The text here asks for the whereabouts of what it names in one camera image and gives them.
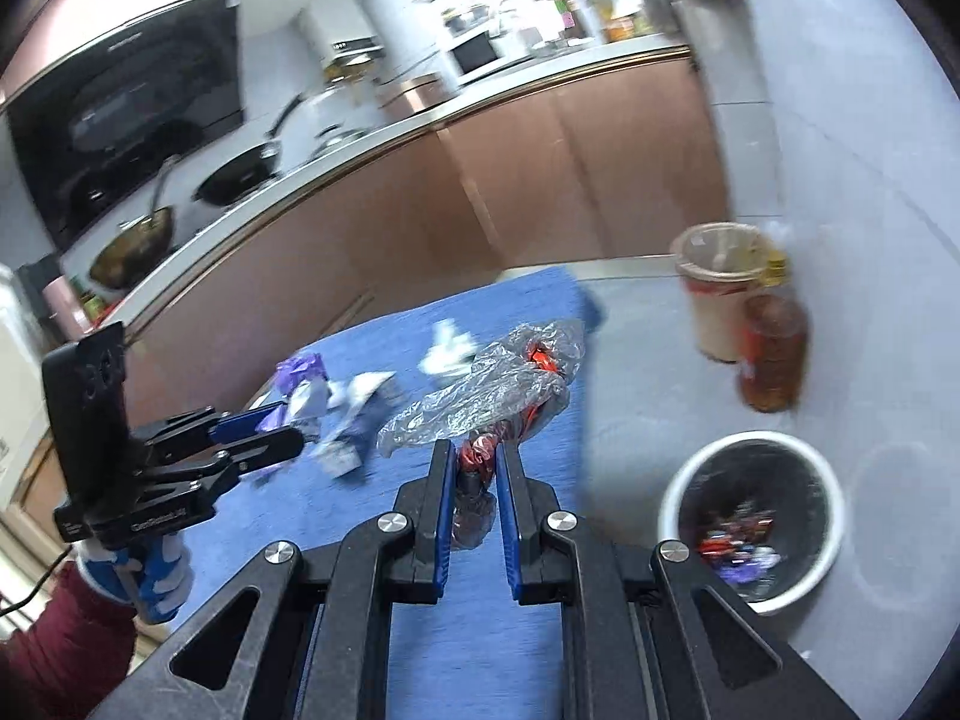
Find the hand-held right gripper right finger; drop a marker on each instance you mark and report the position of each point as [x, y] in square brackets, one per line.
[511, 532]

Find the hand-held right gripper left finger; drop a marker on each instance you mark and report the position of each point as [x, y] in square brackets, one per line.
[444, 525]

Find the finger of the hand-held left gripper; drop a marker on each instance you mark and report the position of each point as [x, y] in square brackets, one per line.
[240, 424]
[262, 450]

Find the small purple wrapper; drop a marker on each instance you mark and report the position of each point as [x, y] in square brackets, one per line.
[300, 371]

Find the clear plastic bag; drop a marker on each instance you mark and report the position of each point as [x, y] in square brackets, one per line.
[495, 382]

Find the white bin with black liner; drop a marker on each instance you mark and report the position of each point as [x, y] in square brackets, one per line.
[787, 480]

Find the person's left forearm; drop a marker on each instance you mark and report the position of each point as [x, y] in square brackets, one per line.
[67, 637]

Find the person's left hand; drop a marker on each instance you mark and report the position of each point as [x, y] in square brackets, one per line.
[161, 577]

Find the long white tissue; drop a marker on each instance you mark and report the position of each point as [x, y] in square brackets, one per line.
[341, 457]

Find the seasoning bottles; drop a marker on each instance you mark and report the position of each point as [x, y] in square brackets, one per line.
[86, 304]

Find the pink cup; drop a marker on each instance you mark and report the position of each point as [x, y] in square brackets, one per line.
[56, 304]

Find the small white carton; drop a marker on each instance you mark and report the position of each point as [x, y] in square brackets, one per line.
[371, 390]

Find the blue towel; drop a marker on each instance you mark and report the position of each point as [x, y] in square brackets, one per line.
[480, 660]

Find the crumpled white tissue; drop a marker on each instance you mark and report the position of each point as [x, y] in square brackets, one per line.
[450, 352]

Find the steel wok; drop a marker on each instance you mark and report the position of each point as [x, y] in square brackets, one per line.
[135, 251]

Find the gas stove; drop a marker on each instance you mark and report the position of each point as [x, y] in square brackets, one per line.
[187, 221]

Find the black frying pan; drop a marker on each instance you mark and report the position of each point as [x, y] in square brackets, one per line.
[236, 176]

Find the beige bin with clear liner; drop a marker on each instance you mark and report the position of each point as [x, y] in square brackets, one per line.
[712, 322]

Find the glass pot lid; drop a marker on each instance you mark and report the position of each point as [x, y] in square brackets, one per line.
[337, 139]

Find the white kitchen countertop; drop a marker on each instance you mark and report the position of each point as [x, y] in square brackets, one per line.
[375, 150]

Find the black range hood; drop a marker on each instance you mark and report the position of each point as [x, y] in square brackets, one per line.
[127, 112]

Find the large cooking oil bottle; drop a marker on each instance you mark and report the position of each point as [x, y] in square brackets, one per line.
[772, 360]

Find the brown kitchen base cabinet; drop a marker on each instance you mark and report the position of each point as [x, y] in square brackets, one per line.
[525, 180]

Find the brown rice cooker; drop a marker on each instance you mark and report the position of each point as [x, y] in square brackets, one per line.
[412, 94]

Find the white water heater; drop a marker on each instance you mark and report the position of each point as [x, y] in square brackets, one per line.
[341, 19]

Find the white microwave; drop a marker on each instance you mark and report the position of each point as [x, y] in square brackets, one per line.
[480, 52]

